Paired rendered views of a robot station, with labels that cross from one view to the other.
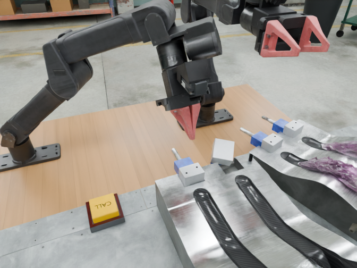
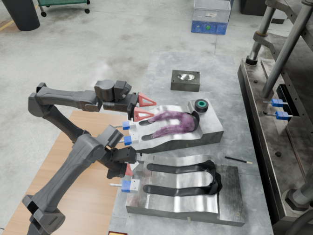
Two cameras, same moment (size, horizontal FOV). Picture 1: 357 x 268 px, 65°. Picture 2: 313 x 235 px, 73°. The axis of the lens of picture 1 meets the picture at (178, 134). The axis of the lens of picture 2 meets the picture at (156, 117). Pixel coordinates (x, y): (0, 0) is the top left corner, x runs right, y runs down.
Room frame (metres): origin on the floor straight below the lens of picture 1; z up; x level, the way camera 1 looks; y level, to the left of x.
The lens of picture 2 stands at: (0.18, 0.27, 1.79)
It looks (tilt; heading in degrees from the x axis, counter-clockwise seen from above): 48 degrees down; 299
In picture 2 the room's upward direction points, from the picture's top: straight up
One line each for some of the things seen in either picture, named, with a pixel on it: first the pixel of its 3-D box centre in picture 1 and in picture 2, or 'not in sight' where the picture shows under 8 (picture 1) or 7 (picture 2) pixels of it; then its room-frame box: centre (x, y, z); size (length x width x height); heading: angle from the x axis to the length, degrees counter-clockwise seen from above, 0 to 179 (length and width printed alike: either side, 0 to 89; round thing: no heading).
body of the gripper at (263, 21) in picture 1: (273, 28); (125, 105); (0.58, -0.19, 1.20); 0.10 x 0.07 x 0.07; 110
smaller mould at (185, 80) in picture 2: not in sight; (185, 80); (0.60, -0.90, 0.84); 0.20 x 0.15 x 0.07; 22
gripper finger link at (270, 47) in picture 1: (288, 42); (142, 111); (0.51, -0.20, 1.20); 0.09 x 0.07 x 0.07; 20
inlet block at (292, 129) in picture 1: (279, 125); (124, 125); (0.73, -0.32, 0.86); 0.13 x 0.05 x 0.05; 40
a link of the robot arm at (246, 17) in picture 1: (257, 17); (111, 102); (0.64, -0.17, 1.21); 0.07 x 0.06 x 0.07; 20
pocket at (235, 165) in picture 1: (229, 170); (139, 167); (0.51, -0.13, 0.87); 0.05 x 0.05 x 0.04; 22
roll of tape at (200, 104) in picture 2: not in sight; (201, 106); (0.38, -0.62, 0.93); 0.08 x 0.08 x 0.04
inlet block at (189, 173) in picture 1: (183, 165); (124, 186); (0.50, -0.01, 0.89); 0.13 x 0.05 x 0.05; 23
